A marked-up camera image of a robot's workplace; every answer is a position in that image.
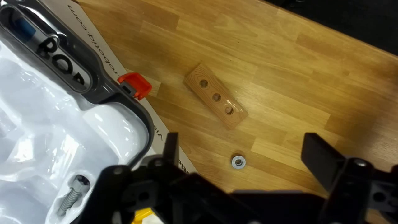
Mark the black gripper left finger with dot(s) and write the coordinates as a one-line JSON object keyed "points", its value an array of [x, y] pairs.
{"points": [[137, 194]]}

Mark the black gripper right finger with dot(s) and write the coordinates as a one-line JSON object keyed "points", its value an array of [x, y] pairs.
{"points": [[356, 187]]}

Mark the grey bolt in case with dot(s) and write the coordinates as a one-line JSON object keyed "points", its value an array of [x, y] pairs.
{"points": [[72, 194]]}

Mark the black case with white insert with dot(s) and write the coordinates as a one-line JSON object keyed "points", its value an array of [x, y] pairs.
{"points": [[50, 132]]}

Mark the wooden block with holes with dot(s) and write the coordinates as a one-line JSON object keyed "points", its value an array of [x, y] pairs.
{"points": [[215, 96]]}

